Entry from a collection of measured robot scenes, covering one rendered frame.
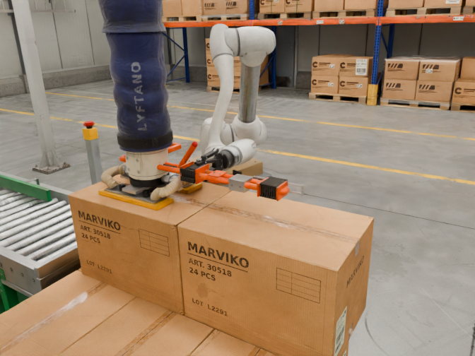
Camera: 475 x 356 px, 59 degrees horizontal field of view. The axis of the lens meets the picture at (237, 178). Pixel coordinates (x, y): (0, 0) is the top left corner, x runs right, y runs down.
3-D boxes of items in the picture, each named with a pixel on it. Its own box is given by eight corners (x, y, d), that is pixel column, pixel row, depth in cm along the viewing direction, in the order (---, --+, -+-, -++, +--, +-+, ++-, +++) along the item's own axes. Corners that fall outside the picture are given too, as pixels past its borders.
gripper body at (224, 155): (233, 150, 179) (220, 156, 171) (233, 169, 182) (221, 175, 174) (218, 147, 182) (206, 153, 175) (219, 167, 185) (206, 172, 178)
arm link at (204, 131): (198, 150, 260) (196, 116, 251) (227, 147, 263) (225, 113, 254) (203, 160, 246) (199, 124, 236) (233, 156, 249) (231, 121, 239)
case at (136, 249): (81, 273, 196) (67, 194, 182) (142, 237, 228) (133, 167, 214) (183, 316, 166) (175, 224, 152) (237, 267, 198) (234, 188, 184)
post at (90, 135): (103, 263, 307) (81, 128, 271) (110, 258, 312) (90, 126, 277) (109, 265, 303) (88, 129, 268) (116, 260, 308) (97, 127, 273)
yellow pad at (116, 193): (98, 194, 181) (96, 184, 179) (116, 187, 189) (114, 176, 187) (157, 211, 164) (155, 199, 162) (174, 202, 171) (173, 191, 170)
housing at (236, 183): (227, 190, 155) (227, 179, 154) (237, 184, 161) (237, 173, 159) (244, 193, 152) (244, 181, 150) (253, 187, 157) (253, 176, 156)
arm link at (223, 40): (213, 52, 196) (241, 49, 198) (206, 18, 200) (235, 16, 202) (210, 66, 208) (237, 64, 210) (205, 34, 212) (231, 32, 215)
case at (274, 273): (184, 316, 166) (177, 224, 152) (237, 267, 198) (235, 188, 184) (331, 376, 137) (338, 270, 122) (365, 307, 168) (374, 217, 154)
